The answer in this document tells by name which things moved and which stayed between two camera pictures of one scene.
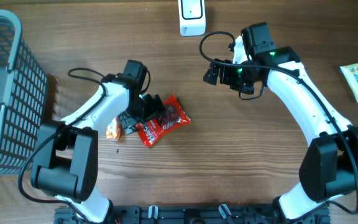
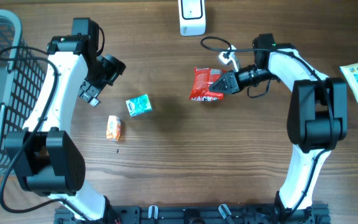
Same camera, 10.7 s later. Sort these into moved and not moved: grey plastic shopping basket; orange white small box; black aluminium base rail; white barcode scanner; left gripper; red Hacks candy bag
Moved: left gripper; red Hacks candy bag
Not moved: grey plastic shopping basket; orange white small box; black aluminium base rail; white barcode scanner
